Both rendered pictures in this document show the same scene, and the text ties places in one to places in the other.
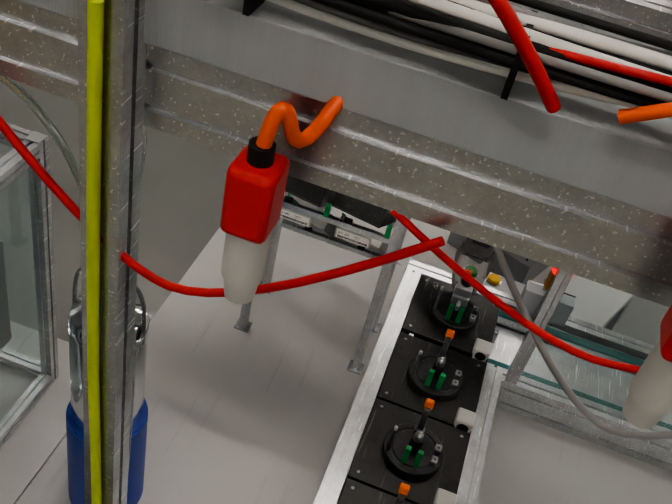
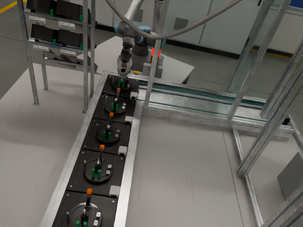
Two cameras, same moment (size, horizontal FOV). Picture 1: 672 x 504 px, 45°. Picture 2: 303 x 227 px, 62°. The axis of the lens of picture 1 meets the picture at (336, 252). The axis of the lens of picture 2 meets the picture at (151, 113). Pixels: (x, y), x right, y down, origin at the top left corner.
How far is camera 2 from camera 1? 0.56 m
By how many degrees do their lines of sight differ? 10
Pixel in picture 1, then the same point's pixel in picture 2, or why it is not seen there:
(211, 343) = (22, 111)
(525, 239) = not seen: outside the picture
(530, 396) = (154, 109)
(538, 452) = (160, 129)
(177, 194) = not seen: hidden behind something
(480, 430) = (135, 123)
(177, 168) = (24, 66)
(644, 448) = (198, 120)
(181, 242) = not seen: hidden behind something
